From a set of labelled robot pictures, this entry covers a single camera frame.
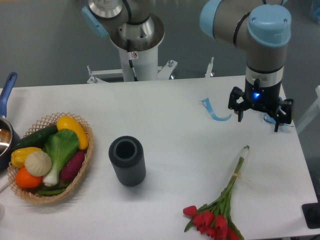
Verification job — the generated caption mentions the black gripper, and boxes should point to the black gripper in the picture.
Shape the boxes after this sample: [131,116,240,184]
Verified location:
[228,72,283,133]

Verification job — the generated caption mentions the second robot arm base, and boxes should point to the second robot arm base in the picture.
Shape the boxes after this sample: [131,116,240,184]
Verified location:
[81,0,165,52]

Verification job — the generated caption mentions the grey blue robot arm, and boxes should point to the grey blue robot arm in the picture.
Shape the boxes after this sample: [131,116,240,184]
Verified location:
[199,0,294,132]

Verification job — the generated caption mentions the blue tape under gripper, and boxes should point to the blue tape under gripper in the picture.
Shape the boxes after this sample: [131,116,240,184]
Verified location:
[263,96,294,127]

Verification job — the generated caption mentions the blue tape strip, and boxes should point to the blue tape strip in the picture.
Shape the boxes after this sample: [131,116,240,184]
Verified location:
[199,97,232,122]

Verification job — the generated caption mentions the black device at edge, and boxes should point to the black device at edge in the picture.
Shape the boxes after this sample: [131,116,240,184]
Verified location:
[301,202,320,229]

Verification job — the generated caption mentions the red tulip bouquet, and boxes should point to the red tulip bouquet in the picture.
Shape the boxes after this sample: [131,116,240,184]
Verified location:
[182,145,250,240]

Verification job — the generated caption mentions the dark grey ribbed vase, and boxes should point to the dark grey ribbed vase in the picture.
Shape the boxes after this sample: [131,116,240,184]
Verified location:
[108,135,146,187]

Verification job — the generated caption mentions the purple sweet potato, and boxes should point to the purple sweet potato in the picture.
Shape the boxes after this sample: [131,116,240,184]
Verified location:
[60,150,85,183]

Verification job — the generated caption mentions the yellow squash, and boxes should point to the yellow squash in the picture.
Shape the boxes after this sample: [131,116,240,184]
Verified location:
[56,115,89,150]

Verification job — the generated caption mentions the green bok choy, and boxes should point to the green bok choy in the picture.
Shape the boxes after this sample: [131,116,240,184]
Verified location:
[43,129,79,187]

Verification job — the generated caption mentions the green pea pods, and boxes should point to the green pea pods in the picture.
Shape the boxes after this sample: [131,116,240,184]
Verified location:
[36,185,68,197]

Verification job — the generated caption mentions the green cucumber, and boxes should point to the green cucumber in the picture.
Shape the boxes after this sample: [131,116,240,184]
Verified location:
[13,125,58,150]

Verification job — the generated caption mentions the orange fruit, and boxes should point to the orange fruit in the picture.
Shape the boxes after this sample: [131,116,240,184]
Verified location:
[15,167,43,189]

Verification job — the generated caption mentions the yellow bell pepper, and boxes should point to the yellow bell pepper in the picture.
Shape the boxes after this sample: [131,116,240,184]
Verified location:
[11,147,42,169]

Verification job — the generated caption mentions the white frame at right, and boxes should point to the white frame at right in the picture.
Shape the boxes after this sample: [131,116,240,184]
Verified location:
[295,85,320,135]

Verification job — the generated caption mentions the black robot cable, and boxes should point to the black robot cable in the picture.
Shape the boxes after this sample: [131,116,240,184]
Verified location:
[126,39,139,82]

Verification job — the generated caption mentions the blue handled saucepan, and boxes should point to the blue handled saucepan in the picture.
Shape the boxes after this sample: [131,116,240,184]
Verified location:
[0,72,20,171]

